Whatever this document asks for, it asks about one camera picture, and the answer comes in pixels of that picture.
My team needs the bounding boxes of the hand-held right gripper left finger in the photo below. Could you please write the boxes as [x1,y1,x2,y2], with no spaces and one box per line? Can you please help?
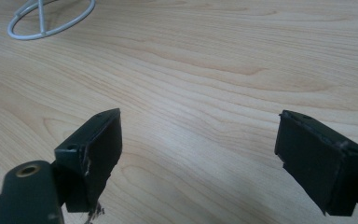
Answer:
[53,107,124,217]

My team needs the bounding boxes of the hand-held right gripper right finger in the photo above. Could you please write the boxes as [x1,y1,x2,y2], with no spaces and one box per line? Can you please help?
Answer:
[274,109,358,217]

